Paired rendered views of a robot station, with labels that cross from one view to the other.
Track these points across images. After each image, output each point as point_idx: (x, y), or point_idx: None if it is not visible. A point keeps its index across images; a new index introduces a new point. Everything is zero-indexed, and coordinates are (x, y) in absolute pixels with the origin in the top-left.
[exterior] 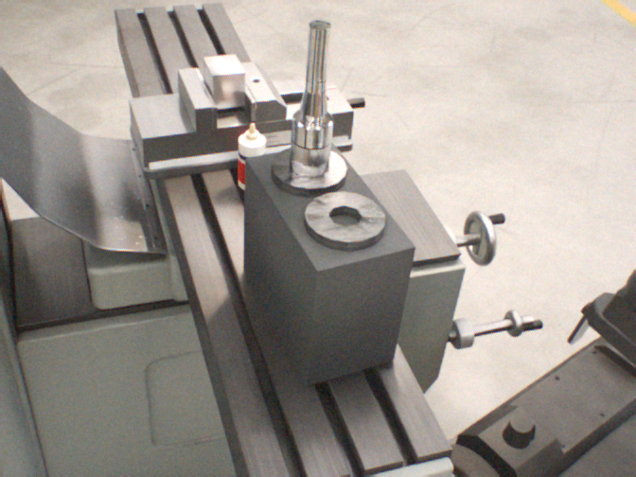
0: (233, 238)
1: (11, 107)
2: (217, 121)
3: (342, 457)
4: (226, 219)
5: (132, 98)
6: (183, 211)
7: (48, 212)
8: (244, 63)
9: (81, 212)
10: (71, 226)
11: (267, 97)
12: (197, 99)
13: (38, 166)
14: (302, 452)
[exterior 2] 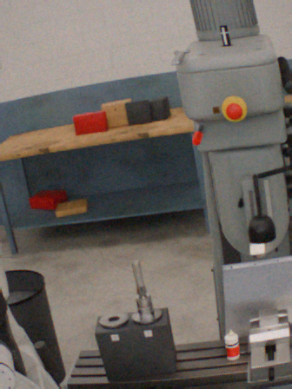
0: (197, 352)
1: (285, 284)
2: (250, 327)
3: (80, 365)
4: (211, 351)
5: (285, 309)
6: (222, 341)
7: (229, 310)
8: (287, 326)
9: (244, 325)
10: (228, 320)
11: (252, 332)
12: (256, 315)
13: (260, 303)
14: (87, 359)
